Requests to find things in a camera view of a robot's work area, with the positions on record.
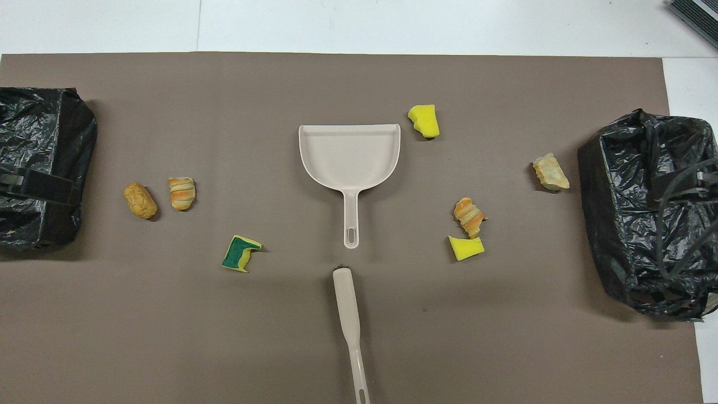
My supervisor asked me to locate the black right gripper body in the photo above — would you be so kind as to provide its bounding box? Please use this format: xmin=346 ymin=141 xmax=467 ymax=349
xmin=650 ymin=168 xmax=718 ymax=205

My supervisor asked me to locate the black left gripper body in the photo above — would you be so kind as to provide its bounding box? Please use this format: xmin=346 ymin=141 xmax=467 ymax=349
xmin=0 ymin=166 xmax=80 ymax=206

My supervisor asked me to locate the brown bread roll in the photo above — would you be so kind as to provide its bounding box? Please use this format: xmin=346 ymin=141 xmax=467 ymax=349
xmin=123 ymin=182 xmax=159 ymax=219

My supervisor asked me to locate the pale crusty bread piece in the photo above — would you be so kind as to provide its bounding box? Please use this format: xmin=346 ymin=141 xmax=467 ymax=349
xmin=532 ymin=153 xmax=570 ymax=192

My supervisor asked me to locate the striped croissant pastry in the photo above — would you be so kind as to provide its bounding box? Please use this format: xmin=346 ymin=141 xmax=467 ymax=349
xmin=169 ymin=177 xmax=197 ymax=212
xmin=453 ymin=197 xmax=487 ymax=240

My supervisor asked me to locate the green and yellow sponge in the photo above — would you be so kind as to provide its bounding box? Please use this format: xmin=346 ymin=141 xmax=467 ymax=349
xmin=222 ymin=235 xmax=263 ymax=274

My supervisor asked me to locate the yellow sponge wedge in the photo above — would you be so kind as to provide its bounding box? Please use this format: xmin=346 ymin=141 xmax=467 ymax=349
xmin=448 ymin=235 xmax=485 ymax=262

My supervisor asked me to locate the yellow sponge chunk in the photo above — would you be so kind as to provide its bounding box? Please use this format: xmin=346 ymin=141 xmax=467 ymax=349
xmin=408 ymin=104 xmax=440 ymax=139

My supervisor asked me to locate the beige plastic dustpan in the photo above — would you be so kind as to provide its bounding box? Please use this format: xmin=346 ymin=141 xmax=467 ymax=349
xmin=298 ymin=124 xmax=402 ymax=249

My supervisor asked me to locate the beige brush with black bristles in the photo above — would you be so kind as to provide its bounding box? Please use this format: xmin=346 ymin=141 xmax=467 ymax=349
xmin=332 ymin=265 xmax=372 ymax=404

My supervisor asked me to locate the black bag lined bin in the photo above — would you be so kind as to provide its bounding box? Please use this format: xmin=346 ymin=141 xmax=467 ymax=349
xmin=0 ymin=87 xmax=98 ymax=250
xmin=577 ymin=108 xmax=718 ymax=323

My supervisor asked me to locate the dark grey ribbed device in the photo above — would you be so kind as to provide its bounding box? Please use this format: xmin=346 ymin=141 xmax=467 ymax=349
xmin=668 ymin=0 xmax=718 ymax=34

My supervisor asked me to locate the brown paper table mat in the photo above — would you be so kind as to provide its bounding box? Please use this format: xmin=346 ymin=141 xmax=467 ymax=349
xmin=0 ymin=52 xmax=705 ymax=404

